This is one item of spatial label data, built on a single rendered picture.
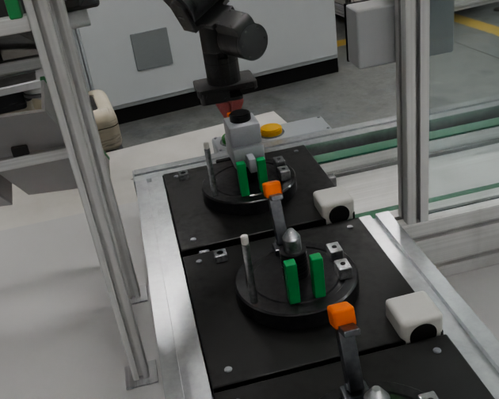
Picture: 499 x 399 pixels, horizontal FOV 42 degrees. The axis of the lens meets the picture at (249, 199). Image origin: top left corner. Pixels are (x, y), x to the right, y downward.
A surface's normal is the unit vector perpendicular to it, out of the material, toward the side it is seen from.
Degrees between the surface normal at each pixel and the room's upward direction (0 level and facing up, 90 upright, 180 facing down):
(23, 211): 0
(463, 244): 90
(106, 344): 0
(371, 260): 0
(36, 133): 135
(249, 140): 90
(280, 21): 90
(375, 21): 90
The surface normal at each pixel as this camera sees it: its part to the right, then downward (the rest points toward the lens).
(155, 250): -0.13, -0.87
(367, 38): 0.21, 0.45
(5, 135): 0.12, 0.95
